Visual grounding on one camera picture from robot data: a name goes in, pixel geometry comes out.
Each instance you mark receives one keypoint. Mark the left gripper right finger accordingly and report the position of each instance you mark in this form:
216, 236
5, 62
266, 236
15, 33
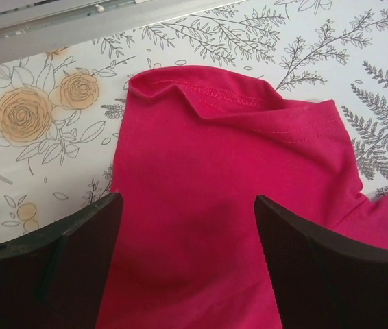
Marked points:
321, 279

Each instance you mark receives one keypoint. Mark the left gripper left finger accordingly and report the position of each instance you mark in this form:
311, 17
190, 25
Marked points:
55, 277

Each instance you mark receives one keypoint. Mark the magenta t shirt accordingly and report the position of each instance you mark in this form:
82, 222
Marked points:
197, 145

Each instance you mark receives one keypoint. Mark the floral patterned table mat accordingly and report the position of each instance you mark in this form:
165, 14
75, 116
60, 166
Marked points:
61, 110

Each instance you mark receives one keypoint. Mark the aluminium frame rail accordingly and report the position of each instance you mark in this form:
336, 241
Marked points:
47, 25

